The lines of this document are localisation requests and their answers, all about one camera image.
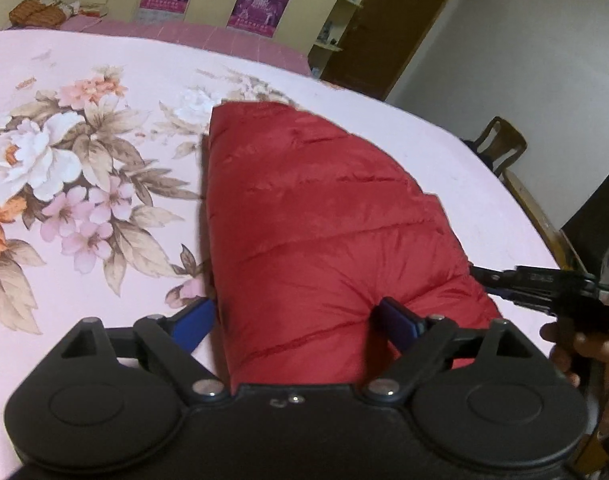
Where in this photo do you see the red puffer jacket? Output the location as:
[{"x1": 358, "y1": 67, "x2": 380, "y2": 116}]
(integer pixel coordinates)
[{"x1": 206, "y1": 102, "x2": 498, "y2": 386}]

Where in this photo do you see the person's right hand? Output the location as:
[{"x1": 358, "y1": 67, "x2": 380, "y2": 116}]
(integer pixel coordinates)
[{"x1": 539, "y1": 318, "x2": 609, "y2": 437}]

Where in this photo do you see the dark wooden chair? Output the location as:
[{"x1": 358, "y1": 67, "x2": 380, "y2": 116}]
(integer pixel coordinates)
[{"x1": 464, "y1": 116, "x2": 528, "y2": 178}]

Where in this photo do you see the white floral bed quilt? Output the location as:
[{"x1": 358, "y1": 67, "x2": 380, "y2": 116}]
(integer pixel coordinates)
[{"x1": 0, "y1": 29, "x2": 554, "y2": 479}]

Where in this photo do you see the dark brown wooden door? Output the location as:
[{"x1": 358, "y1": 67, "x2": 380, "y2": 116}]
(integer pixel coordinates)
[{"x1": 321, "y1": 0, "x2": 449, "y2": 101}]

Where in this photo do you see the pink bed sheet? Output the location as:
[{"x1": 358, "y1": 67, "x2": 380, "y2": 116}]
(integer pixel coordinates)
[{"x1": 58, "y1": 14, "x2": 319, "y2": 79}]

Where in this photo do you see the right purple poster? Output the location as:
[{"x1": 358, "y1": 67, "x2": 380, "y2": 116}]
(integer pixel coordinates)
[{"x1": 227, "y1": 0, "x2": 289, "y2": 38}]

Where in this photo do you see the wooden bed frame edge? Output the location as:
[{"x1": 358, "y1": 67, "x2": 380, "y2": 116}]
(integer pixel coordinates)
[{"x1": 502, "y1": 170, "x2": 586, "y2": 272}]

